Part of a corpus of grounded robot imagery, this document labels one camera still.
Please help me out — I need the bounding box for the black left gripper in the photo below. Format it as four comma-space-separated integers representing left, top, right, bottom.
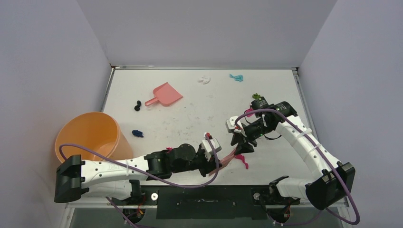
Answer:
172, 148, 222, 177

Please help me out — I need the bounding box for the pink plastic hand brush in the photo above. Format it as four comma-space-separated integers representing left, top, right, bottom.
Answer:
209, 148, 236, 176

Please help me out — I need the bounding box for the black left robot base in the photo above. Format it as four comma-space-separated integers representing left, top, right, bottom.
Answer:
122, 180, 146, 224

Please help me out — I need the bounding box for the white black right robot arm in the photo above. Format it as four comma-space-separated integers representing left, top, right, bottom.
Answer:
226, 97, 355, 210

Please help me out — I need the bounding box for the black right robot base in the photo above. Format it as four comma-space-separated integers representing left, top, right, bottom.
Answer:
251, 186, 300, 224

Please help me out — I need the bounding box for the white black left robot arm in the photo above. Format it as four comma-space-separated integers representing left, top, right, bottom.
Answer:
54, 143, 221, 205

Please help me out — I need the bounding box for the magenta paper scrap near brush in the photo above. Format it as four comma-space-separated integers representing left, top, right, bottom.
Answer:
234, 154, 249, 170

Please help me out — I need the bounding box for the magenta paper scrap far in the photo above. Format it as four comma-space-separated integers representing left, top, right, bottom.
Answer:
245, 108, 253, 117

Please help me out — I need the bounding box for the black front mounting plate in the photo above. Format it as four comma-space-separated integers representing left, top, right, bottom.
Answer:
142, 185, 267, 220

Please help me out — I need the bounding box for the green paper scrap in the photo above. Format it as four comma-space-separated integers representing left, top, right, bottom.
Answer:
252, 93, 261, 100

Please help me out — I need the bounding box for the dark blue paper scrap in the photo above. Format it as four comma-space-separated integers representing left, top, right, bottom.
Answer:
132, 130, 144, 138

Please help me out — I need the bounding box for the cyan paper scrap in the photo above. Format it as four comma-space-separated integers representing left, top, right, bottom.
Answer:
229, 74, 244, 82

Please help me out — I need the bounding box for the pink plastic dustpan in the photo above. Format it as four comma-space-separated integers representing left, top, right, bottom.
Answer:
144, 82, 183, 106

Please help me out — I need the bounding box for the black paper scrap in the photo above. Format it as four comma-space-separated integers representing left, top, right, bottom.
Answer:
134, 100, 142, 112

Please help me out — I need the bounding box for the white paper scrap far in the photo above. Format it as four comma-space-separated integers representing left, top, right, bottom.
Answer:
197, 76, 211, 85

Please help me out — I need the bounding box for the orange plastic bucket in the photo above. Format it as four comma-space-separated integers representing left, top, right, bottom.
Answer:
55, 112, 134, 162

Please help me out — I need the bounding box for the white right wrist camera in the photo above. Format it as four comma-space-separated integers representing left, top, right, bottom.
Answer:
225, 116, 241, 133

